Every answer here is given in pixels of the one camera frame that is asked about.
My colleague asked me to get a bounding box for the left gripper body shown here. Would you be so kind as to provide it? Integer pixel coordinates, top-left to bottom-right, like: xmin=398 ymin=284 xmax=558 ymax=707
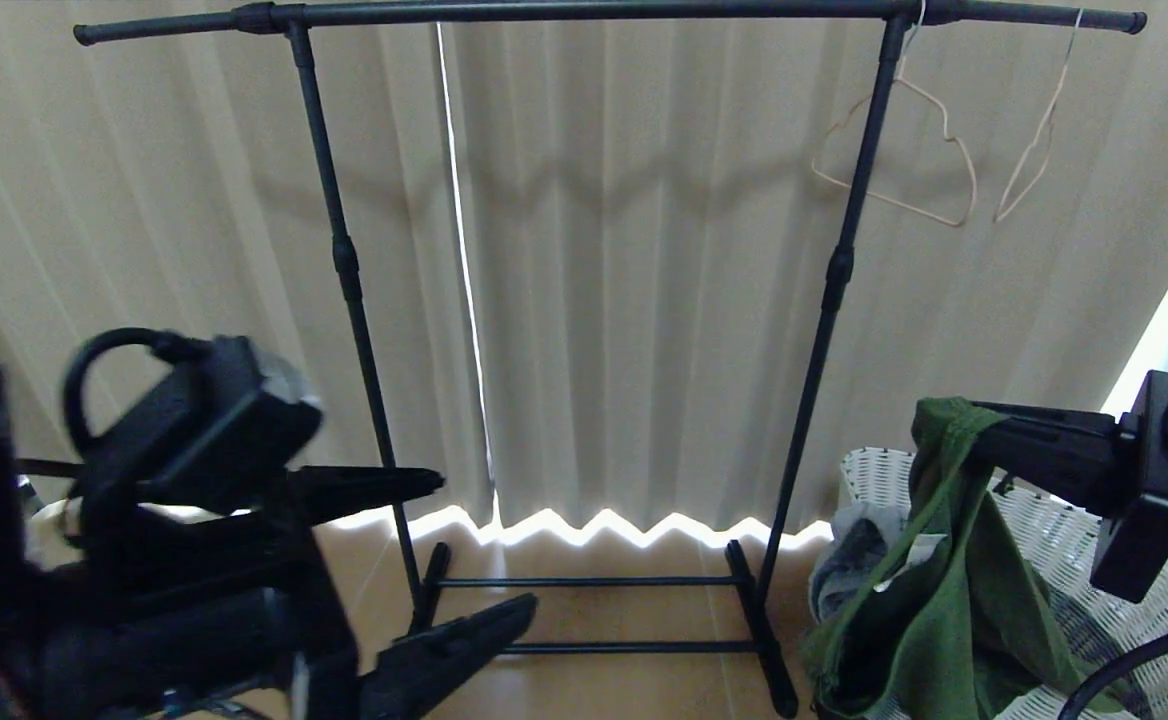
xmin=39 ymin=508 xmax=363 ymax=720

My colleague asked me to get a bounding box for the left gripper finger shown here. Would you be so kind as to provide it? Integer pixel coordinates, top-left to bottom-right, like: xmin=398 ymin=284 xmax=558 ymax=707
xmin=359 ymin=593 xmax=538 ymax=720
xmin=284 ymin=465 xmax=446 ymax=523

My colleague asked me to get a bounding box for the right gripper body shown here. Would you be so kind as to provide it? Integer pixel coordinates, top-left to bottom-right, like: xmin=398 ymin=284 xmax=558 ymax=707
xmin=1091 ymin=370 xmax=1168 ymax=604

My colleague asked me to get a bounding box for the green long-sleeved shirt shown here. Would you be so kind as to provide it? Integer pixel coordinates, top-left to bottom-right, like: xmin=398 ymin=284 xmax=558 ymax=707
xmin=802 ymin=397 xmax=1125 ymax=720

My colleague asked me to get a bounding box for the white laundry basket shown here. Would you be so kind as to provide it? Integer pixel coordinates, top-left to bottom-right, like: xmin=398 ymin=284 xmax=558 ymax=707
xmin=839 ymin=447 xmax=1168 ymax=720

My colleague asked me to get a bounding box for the pink clothes hanger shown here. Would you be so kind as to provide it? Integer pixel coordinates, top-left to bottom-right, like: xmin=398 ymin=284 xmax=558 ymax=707
xmin=994 ymin=10 xmax=1085 ymax=223
xmin=811 ymin=20 xmax=977 ymax=229

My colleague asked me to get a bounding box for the black clothes rack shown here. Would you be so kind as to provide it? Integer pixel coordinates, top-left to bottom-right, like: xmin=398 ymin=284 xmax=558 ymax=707
xmin=74 ymin=0 xmax=1148 ymax=719

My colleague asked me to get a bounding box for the pale blue garment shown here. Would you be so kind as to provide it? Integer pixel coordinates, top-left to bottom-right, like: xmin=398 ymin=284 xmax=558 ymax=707
xmin=809 ymin=503 xmax=910 ymax=621

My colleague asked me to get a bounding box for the beige curtain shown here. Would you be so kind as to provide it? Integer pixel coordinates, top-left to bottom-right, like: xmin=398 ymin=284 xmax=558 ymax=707
xmin=0 ymin=0 xmax=1168 ymax=549

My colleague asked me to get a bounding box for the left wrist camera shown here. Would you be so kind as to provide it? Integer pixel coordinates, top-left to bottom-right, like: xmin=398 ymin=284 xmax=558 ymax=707
xmin=94 ymin=335 xmax=327 ymax=541

